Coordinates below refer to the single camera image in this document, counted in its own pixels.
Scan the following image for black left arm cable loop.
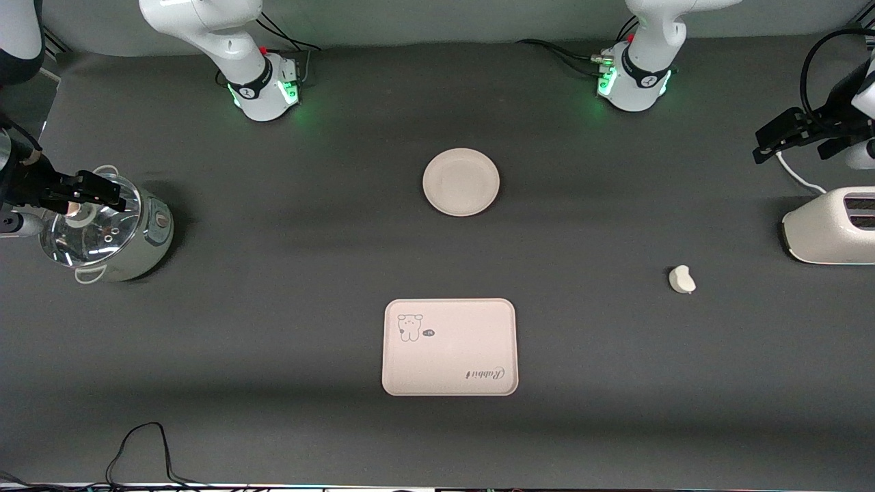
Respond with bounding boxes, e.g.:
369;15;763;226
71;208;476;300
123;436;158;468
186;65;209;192
800;27;875;117

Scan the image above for beige rectangular rabbit tray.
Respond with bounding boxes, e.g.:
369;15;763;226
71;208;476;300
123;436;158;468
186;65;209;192
381;298;519;397

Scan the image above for round beige plate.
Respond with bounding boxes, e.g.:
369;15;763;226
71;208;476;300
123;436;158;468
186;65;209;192
422;148;500;217

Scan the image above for white toaster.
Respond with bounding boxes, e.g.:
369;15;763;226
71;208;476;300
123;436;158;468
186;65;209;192
781;186;875;265

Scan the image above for aluminium frame rail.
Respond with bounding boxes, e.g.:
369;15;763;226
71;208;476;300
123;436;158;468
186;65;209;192
41;27;69;59

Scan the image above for steel pot with lid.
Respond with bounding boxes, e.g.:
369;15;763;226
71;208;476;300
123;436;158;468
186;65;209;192
40;165;174;284

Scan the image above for black left arm base cables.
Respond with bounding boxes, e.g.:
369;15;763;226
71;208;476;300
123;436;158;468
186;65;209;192
516;14;640;76

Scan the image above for black right arm base cables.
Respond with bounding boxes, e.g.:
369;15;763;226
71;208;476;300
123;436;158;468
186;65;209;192
256;10;322;86

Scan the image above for black cable on table edge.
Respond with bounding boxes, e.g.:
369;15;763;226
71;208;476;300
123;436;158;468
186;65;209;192
0;422;206;492

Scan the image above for glass pot lid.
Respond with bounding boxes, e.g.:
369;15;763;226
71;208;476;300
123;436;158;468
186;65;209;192
39;174;143;267

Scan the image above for black arm base cables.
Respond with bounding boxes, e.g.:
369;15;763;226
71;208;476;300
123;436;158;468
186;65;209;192
256;10;322;86
516;14;640;76

